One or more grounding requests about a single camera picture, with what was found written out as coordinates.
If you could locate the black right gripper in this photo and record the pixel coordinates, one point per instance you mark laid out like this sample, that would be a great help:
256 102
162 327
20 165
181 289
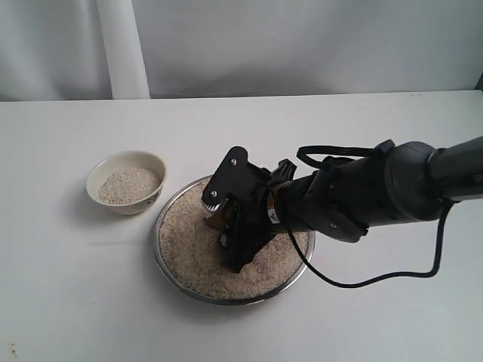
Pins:
249 229

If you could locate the brown wooden cup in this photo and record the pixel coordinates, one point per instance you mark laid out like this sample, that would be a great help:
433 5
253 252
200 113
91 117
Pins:
222 217

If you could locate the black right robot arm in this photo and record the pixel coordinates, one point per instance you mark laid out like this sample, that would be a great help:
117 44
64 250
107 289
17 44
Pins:
349 191

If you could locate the rice in steel tray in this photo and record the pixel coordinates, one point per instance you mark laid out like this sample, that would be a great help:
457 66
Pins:
192 249

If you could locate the rice in cream bowl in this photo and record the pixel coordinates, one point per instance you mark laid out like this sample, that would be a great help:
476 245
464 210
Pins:
129 185

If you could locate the cream ceramic bowl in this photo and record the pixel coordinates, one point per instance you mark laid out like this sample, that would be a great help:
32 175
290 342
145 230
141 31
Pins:
122 161

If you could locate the round steel tray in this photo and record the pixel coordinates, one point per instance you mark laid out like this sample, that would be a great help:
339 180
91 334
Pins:
226 296

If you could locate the white backdrop curtain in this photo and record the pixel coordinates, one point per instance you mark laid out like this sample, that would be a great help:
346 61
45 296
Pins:
96 50

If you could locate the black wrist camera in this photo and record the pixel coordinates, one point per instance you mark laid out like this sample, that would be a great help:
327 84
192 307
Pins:
284 172

